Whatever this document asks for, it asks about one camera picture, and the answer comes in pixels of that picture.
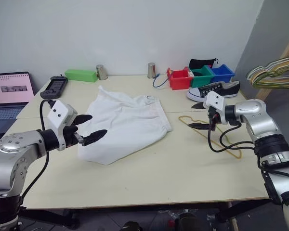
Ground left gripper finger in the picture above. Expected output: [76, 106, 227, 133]
[73, 115, 93, 126]
[83, 129, 108, 146]

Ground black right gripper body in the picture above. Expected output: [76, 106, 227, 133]
[208, 106, 220, 132]

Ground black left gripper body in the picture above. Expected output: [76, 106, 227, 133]
[64, 124, 85, 148]

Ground yellow wire hanger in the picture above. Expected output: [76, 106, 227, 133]
[178, 115, 242, 159]

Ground white cloth garment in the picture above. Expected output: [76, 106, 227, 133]
[77, 85, 172, 166]

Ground green plastic bin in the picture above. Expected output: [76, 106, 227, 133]
[187, 65, 215, 88]

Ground black white canvas sneaker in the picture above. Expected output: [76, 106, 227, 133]
[186, 81, 241, 101]

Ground red plastic bin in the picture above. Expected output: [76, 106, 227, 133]
[166, 67, 193, 90]

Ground blue plastic bin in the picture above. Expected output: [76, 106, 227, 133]
[210, 64, 236, 84]

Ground black handheld controller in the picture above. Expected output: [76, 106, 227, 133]
[40, 75, 68, 99]

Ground green rectangular box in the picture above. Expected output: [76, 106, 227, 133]
[64, 69, 99, 83]

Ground wide metal cup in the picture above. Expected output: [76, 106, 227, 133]
[95, 64, 108, 80]

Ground hangers on wooden rack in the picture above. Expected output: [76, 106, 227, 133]
[250, 54, 289, 87]

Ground wooden clothes rack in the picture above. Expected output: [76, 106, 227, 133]
[255, 31, 289, 101]

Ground bundle of coloured hangers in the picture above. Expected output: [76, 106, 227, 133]
[247, 51, 289, 84]

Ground slim metal cup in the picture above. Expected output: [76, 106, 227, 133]
[147, 62, 157, 79]

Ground open laptop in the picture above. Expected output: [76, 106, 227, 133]
[0, 71, 36, 145]

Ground wooden table leg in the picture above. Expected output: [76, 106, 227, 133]
[227, 202, 239, 231]

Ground dark rounded shape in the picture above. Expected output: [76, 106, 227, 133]
[123, 221, 143, 231]

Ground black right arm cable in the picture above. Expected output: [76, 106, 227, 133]
[207, 121, 257, 154]

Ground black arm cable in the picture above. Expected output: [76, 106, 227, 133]
[207, 121, 257, 154]
[18, 99, 56, 205]

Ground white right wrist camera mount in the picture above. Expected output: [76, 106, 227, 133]
[203, 91, 226, 123]

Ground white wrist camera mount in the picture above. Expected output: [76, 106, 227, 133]
[47, 100, 78, 152]
[203, 91, 226, 123]

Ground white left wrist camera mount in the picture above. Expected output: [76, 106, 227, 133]
[47, 100, 78, 152]

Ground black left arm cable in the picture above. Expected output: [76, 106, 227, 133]
[18, 99, 56, 205]

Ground black drawstring pouch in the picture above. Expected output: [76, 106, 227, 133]
[188, 57, 219, 70]

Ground blue cable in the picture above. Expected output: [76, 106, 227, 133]
[152, 74, 171, 90]

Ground black frame strut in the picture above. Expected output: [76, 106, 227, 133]
[216, 200, 272, 223]

